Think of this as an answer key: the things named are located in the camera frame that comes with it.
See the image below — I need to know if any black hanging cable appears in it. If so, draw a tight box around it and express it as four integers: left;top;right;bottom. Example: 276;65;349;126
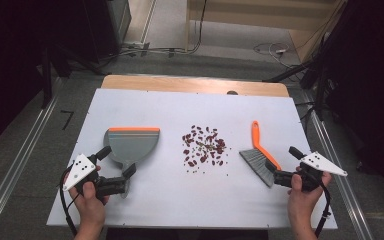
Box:
192;0;208;53

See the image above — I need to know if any person's left hand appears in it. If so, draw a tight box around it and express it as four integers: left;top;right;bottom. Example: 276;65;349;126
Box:
67;168;111;231

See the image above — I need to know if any left hand-held gripper black cable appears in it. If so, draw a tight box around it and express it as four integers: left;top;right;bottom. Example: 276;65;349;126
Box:
59;166;81;238

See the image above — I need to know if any white cable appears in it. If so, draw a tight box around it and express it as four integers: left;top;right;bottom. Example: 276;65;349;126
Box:
253;42;302;68

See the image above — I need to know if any metal floor rail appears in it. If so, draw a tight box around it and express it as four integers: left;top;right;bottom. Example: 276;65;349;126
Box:
0;76;64;240
299;93;374;240

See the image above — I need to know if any bundle of floor cables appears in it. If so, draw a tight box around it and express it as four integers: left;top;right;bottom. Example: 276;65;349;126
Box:
113;45;201;58

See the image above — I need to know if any light wooden furniture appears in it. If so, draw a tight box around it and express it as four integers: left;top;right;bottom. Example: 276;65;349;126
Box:
185;0;348;63

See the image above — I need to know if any right hand-held gripper black cable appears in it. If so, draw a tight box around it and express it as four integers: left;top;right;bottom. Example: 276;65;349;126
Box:
314;181;333;238

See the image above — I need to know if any white board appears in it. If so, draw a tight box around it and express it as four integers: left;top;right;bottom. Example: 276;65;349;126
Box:
46;88;338;230

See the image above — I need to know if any grey dustpan with orange edge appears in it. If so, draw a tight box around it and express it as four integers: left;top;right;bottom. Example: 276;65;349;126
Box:
103;126;161;200

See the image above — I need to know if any person's right hand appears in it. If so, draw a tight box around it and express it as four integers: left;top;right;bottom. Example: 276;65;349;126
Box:
286;170;333;223

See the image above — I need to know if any grey cabinet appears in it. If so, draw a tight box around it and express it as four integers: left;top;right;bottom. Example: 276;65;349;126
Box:
108;0;132;44

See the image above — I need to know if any black stand leg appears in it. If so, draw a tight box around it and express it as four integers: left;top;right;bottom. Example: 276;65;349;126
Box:
263;59;314;84

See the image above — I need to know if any black curtain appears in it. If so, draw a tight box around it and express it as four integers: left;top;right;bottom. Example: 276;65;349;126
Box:
0;0;121;156
309;0;384;201

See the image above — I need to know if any power strip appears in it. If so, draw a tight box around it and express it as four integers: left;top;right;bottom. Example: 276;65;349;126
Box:
123;41;151;57

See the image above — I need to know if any orange brush with grey bristles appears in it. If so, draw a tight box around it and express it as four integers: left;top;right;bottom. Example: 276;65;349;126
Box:
239;120;283;188

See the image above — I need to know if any hand-held gripper black cable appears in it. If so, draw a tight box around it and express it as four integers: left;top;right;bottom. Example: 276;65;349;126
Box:
59;166;81;238
314;181;333;238

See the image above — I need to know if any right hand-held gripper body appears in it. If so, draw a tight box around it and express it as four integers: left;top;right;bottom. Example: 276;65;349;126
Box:
273;151;348;193

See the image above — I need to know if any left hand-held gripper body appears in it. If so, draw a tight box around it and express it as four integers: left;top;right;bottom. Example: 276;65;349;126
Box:
62;153;130;201

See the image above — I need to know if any pile of red beans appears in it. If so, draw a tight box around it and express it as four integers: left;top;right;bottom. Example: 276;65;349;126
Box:
181;124;231;176

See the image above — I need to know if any wooden table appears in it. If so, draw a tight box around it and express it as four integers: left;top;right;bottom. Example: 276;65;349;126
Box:
100;74;290;98

